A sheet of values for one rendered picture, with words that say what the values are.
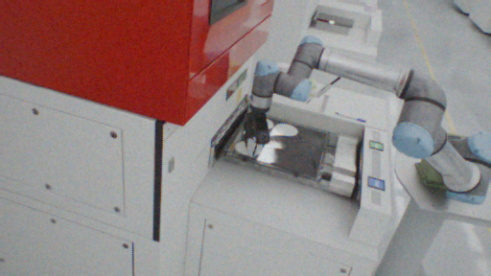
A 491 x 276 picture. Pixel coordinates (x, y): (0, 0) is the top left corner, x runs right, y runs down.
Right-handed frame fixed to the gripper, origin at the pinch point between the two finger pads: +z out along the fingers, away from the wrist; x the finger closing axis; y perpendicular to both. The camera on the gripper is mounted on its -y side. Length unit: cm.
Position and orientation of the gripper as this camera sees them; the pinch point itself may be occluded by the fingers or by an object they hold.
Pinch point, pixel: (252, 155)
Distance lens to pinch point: 138.1
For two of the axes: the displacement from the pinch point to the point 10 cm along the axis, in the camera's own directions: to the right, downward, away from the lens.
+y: -2.2, -5.4, 8.1
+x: -9.6, 0.0, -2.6
